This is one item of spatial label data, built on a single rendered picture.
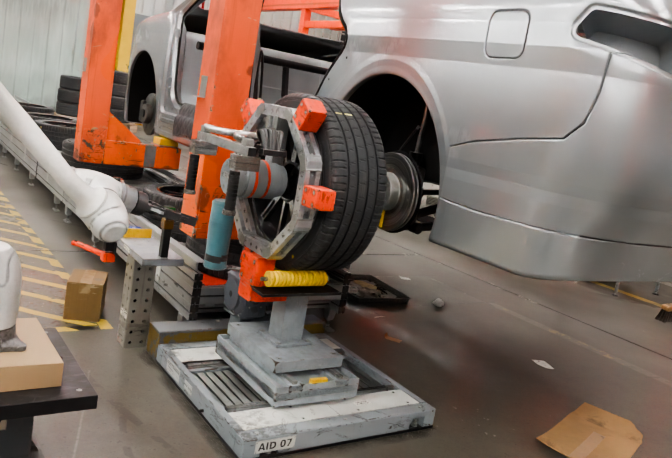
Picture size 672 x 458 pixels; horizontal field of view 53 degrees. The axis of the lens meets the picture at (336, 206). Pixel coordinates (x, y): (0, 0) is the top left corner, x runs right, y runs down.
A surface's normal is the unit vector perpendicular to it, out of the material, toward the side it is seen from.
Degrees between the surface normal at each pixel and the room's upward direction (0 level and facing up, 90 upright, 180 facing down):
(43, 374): 90
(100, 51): 90
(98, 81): 90
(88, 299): 90
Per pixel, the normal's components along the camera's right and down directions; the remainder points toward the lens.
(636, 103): -0.10, 0.11
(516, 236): -0.80, -0.05
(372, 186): 0.57, 0.06
